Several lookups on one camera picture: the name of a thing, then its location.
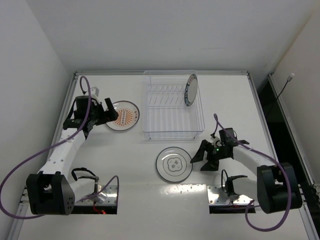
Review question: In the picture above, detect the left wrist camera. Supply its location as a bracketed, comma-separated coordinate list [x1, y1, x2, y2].
[90, 87, 100, 97]

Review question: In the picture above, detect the white wire dish rack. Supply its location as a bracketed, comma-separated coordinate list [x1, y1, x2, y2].
[141, 70, 205, 141]

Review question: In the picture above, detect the orange sunburst plate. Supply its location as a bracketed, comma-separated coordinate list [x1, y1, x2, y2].
[106, 100, 140, 132]

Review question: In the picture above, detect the grey clover pattern plate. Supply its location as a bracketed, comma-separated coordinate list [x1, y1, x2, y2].
[155, 146, 193, 183]

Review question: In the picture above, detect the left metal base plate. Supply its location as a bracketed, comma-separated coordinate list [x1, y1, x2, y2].
[96, 185, 118, 206]

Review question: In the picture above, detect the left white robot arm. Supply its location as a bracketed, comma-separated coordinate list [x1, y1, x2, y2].
[26, 95, 119, 215]

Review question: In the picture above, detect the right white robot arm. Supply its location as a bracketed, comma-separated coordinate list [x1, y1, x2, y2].
[190, 128, 303, 214]

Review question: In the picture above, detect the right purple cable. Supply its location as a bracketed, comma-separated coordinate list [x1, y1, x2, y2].
[213, 113, 292, 231]

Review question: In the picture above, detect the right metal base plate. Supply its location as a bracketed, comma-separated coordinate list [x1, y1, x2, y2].
[206, 185, 252, 207]

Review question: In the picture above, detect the dark blue rimmed plate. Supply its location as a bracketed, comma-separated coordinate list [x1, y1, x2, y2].
[184, 74, 198, 106]

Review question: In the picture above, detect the metal base plate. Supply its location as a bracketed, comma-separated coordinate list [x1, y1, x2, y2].
[206, 185, 252, 207]
[96, 185, 118, 206]

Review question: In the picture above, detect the black wall cable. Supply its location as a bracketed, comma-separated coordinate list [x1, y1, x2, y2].
[276, 72, 295, 100]

